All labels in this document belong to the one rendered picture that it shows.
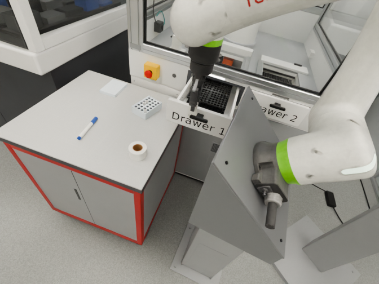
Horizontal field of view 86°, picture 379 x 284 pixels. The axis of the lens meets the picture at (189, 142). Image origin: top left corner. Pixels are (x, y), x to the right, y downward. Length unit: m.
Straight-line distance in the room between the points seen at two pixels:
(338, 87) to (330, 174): 0.23
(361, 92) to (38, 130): 1.07
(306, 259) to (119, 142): 1.41
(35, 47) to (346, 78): 1.18
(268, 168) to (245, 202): 0.12
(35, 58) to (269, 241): 1.18
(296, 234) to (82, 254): 1.42
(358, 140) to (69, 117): 1.00
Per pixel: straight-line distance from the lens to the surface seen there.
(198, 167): 1.51
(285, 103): 1.07
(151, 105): 1.01
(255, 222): 0.56
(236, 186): 0.49
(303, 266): 1.71
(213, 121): 0.83
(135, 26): 1.11
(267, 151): 0.59
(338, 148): 0.54
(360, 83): 0.64
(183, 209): 1.57
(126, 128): 0.94
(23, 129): 1.04
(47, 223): 1.64
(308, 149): 0.56
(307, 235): 1.82
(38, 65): 1.24
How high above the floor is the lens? 1.41
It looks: 46 degrees down
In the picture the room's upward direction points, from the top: 13 degrees clockwise
